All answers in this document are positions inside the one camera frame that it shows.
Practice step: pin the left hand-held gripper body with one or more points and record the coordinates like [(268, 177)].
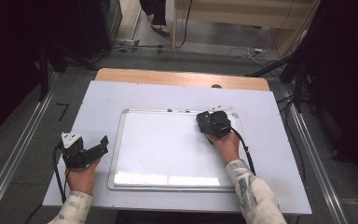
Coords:
[(74, 154)]

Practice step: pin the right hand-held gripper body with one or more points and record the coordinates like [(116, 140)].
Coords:
[(220, 124)]

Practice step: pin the white framed whiteboard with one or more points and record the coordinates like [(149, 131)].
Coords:
[(161, 149)]

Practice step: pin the person's right hand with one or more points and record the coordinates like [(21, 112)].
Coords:
[(227, 147)]

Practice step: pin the person's left hand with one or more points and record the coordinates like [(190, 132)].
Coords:
[(82, 180)]

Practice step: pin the white table cover panel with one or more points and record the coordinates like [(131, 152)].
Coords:
[(105, 102)]

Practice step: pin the wooden table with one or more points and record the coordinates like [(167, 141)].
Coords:
[(155, 77)]

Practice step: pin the black metal stand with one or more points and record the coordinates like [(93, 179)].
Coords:
[(299, 87), (43, 74)]

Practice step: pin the grey power strip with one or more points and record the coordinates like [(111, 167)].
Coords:
[(127, 42)]

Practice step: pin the light wooden furniture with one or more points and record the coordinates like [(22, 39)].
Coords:
[(245, 12)]

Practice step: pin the dark curtain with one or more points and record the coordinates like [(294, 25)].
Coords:
[(6, 62), (345, 77)]

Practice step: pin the black cabinet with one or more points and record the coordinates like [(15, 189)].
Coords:
[(96, 25)]

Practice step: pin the aluminium rail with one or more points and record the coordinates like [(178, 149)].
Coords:
[(18, 149), (320, 174)]

